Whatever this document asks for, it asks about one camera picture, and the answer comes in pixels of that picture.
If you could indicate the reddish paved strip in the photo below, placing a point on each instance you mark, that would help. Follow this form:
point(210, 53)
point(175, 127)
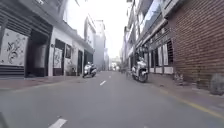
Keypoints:
point(186, 90)

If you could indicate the red brick building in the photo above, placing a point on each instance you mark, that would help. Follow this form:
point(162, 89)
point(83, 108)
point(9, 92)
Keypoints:
point(200, 40)

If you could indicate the row of grey buildings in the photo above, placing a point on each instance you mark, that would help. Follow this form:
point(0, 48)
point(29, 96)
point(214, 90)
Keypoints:
point(99, 43)

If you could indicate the white building with dark doors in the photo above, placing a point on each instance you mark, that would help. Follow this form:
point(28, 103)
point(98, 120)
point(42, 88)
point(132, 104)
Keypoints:
point(60, 38)

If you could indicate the building with white patterned panels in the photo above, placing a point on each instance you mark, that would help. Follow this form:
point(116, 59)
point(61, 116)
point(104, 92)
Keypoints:
point(13, 50)

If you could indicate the row of buildings with balconies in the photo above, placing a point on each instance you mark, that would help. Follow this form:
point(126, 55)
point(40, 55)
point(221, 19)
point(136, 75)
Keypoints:
point(156, 36)

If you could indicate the grey asphalt road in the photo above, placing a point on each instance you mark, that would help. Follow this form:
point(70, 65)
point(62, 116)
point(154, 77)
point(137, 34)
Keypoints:
point(110, 103)

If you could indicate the white scooter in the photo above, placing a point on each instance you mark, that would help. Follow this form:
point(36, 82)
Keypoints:
point(89, 70)
point(140, 71)

